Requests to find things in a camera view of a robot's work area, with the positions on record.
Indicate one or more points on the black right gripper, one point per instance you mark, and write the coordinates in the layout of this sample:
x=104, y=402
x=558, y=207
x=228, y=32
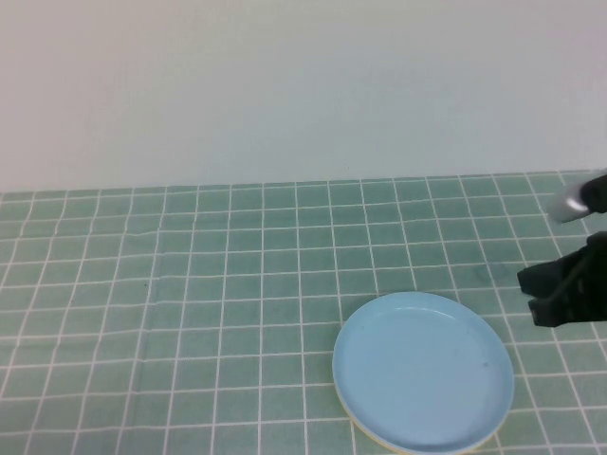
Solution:
x=593, y=289

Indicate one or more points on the light blue round plate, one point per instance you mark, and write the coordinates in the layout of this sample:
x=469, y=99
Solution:
x=422, y=374

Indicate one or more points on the yellow round plate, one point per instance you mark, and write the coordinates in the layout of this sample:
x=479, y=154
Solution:
x=345, y=408

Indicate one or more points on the green checkered tablecloth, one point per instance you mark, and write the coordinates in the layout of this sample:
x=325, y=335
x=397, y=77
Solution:
x=237, y=265

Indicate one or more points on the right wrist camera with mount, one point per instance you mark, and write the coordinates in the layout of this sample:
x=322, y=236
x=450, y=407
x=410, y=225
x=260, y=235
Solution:
x=571, y=204

